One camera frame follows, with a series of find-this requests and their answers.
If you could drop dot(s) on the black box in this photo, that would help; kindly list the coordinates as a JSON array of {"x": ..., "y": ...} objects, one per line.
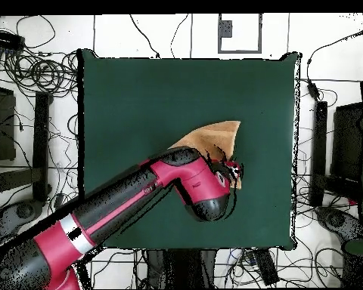
[
  {"x": 348, "y": 142},
  {"x": 4, "y": 127}
]

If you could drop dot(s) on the grey floor frame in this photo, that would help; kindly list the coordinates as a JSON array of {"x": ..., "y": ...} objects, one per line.
[{"x": 219, "y": 45}]

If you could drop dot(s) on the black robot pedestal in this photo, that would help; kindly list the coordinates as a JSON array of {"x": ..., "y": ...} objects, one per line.
[{"x": 181, "y": 269}]

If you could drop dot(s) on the long black power strip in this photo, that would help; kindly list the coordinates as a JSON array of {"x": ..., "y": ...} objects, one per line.
[{"x": 6, "y": 39}]

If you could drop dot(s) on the dark wheeled stand base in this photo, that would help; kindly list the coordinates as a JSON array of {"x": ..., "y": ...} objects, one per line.
[
  {"x": 25, "y": 210},
  {"x": 335, "y": 220}
]

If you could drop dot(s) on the wide black power strip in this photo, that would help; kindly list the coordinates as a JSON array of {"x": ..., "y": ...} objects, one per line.
[{"x": 266, "y": 267}]

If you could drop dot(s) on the dark green table cloth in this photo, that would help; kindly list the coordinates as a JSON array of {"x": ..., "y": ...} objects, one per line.
[{"x": 124, "y": 105}]

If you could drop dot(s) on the black power adapter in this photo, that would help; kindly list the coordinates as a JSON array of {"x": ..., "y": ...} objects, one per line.
[{"x": 313, "y": 90}]

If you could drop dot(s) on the orange terry towel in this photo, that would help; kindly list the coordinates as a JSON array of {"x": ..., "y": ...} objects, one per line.
[{"x": 214, "y": 136}]

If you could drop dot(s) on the dark grey square plate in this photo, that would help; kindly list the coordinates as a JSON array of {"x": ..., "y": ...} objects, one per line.
[{"x": 226, "y": 28}]

